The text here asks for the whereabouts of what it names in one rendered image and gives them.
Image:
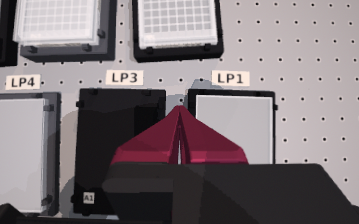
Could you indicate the grey perforated base plate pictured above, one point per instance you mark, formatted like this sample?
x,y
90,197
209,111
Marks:
x,y
306,51

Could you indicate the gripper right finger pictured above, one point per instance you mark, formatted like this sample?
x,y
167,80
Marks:
x,y
200,144

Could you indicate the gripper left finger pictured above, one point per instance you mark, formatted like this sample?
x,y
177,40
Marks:
x,y
158,143

